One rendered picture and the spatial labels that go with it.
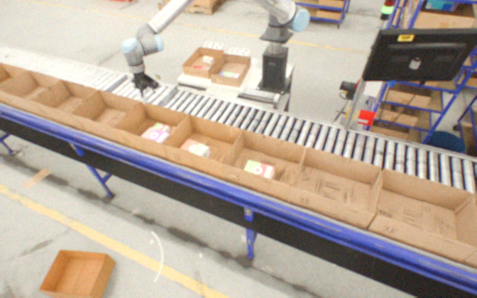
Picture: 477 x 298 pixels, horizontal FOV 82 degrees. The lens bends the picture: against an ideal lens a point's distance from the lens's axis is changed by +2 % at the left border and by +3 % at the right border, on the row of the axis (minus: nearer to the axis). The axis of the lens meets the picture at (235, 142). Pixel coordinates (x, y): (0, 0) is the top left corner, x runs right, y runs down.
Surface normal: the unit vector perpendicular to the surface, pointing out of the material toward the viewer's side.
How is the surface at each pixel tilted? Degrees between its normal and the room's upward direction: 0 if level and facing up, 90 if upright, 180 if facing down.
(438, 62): 94
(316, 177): 0
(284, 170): 1
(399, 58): 94
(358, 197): 1
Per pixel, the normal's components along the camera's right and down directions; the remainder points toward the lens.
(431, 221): -0.04, -0.68
